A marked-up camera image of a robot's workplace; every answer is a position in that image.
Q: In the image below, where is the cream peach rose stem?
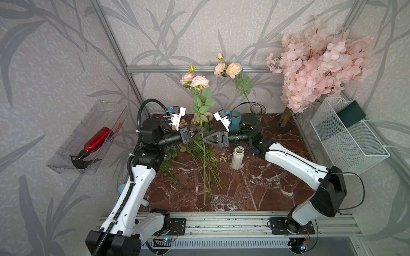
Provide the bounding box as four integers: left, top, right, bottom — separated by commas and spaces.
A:
214, 52, 253, 106

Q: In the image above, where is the clear plastic wall bin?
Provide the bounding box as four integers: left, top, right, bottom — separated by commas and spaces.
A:
47, 100, 128, 175

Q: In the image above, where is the clear glass vase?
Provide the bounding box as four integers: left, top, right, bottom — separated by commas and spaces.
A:
250, 103, 267, 121

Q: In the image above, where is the aluminium front rail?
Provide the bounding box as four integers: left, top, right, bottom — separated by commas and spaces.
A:
170, 211, 363, 239

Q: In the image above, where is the white ribbed vase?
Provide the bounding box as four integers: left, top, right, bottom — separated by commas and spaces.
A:
231, 146, 245, 170

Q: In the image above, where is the red carnation stem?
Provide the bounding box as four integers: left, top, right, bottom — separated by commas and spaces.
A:
187, 144, 226, 205

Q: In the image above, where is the pink cherry blossom tree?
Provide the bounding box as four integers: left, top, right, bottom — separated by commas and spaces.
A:
266, 16, 375, 135

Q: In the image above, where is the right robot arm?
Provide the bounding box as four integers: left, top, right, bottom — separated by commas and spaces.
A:
203, 110, 348, 234

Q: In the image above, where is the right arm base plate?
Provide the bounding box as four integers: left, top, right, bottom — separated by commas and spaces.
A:
266, 217, 316, 235

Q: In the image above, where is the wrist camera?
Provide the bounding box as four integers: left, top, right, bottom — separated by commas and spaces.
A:
213, 109, 231, 132
166, 106, 186, 131

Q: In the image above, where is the teal ceramic vase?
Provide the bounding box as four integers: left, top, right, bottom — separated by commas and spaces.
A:
230, 110, 242, 131

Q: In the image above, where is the dark green card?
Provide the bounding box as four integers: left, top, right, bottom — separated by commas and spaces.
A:
337, 101, 366, 128

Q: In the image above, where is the teal plastic scraper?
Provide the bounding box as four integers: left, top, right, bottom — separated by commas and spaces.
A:
118, 184, 149, 208

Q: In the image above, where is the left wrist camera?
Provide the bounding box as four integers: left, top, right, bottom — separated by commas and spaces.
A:
166, 106, 186, 131

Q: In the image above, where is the white wire mesh basket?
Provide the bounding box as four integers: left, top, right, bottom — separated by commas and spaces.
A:
310, 98, 390, 175

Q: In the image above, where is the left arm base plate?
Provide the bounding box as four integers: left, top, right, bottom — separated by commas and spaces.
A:
159, 218, 186, 236

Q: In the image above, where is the pink rose bunch with leaves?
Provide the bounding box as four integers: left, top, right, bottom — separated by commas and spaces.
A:
179, 112, 215, 136

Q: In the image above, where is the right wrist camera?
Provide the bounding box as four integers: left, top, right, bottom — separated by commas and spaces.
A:
213, 109, 231, 132

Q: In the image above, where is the pink white rose stem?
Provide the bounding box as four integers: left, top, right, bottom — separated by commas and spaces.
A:
180, 64, 217, 205

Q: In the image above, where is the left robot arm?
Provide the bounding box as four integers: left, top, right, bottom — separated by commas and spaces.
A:
85, 99, 205, 256

